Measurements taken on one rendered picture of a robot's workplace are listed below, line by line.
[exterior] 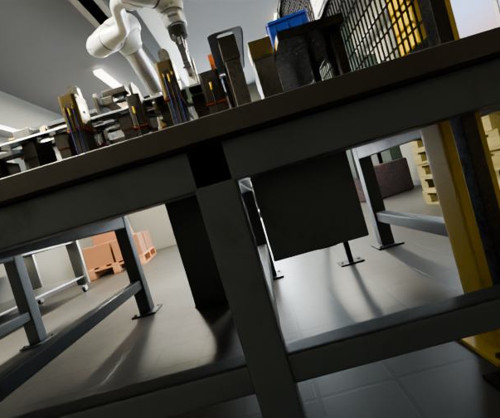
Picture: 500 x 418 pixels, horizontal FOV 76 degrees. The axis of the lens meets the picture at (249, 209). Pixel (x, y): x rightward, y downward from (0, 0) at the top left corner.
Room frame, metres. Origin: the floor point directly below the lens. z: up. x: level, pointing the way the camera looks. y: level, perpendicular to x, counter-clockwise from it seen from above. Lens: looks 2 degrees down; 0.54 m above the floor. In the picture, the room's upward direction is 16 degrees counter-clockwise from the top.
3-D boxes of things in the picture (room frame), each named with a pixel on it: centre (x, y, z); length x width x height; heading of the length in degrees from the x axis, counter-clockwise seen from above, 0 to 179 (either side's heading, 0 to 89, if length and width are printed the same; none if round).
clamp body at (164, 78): (1.09, 0.14, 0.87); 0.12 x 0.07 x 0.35; 179
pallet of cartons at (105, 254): (5.58, 2.31, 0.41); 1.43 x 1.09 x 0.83; 178
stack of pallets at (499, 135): (2.60, -2.02, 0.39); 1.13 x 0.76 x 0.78; 178
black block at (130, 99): (1.13, 0.28, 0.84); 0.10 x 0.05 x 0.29; 179
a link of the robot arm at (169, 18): (1.31, 0.08, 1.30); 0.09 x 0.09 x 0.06
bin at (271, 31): (1.39, -0.36, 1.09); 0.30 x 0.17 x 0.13; 171
